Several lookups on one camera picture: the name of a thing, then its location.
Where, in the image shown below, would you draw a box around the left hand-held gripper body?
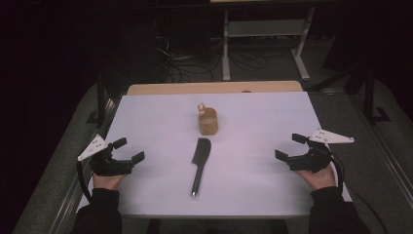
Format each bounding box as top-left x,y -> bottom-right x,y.
77,134 -> 135,178

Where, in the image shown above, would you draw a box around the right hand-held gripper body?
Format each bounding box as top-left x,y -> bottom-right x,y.
286,129 -> 355,174

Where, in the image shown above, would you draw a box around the black kitchen cleaver knife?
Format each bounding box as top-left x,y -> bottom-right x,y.
190,137 -> 212,198

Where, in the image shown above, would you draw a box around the wooden utensil holder cup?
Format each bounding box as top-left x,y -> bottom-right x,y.
197,102 -> 219,137

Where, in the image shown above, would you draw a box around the person's left hand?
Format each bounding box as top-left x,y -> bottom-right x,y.
92,173 -> 128,191

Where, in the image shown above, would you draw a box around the person's right hand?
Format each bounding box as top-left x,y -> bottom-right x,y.
294,164 -> 338,192

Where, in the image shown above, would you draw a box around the white table cover sheet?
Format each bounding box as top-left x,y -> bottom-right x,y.
76,91 -> 354,217

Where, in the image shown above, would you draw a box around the black metal stand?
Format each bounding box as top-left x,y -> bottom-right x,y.
362,63 -> 393,126
86,69 -> 113,128

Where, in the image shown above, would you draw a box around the wooden table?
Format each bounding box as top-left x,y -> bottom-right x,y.
76,80 -> 354,219

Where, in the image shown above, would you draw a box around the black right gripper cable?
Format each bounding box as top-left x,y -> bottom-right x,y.
330,151 -> 389,234

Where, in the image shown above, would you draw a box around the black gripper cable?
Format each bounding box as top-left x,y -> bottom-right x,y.
76,161 -> 94,204
330,151 -> 389,234

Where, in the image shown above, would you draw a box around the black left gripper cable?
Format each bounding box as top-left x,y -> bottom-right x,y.
76,161 -> 94,204

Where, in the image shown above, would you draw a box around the black floor cables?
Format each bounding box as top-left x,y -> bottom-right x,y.
155,34 -> 271,83

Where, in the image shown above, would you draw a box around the white metal desk frame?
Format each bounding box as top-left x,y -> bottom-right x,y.
222,6 -> 316,82

